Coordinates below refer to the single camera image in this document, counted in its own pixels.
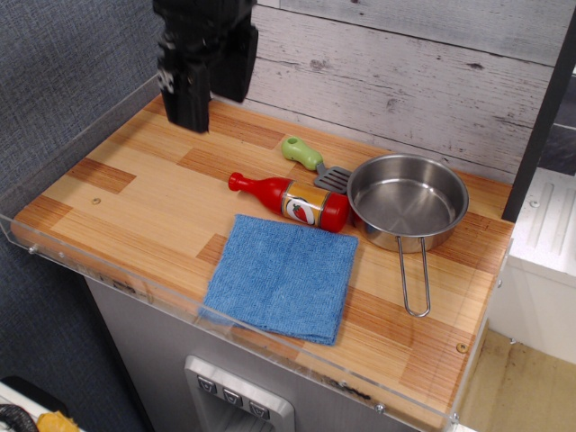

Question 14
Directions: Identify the clear acrylic table guard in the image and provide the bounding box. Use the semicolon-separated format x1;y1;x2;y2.
1;82;512;431

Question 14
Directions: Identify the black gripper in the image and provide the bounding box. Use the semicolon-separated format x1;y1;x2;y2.
152;1;258;133

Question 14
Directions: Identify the steel pan with wire handle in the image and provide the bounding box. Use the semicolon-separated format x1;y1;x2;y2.
346;154;470;318

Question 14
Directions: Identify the blue folded cloth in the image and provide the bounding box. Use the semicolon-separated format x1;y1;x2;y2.
202;214;359;346

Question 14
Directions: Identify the silver button panel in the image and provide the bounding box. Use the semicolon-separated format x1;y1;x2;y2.
184;355;296;431

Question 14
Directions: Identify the yellow object bottom left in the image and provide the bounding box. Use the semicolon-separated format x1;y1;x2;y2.
36;411;81;432

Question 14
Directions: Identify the red toy sauce bottle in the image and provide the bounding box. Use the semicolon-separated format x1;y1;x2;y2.
228;172;350;233

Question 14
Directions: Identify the white cabinet on right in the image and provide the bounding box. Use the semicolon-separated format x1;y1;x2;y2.
488;168;575;364

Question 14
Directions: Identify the green handled toy spatula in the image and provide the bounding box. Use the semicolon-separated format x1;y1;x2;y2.
281;136;351;195

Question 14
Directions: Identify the black braided cable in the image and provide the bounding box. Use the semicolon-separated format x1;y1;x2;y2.
0;403;41;432

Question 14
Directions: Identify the dark right shelf post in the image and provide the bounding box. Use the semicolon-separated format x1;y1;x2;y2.
501;12;575;222

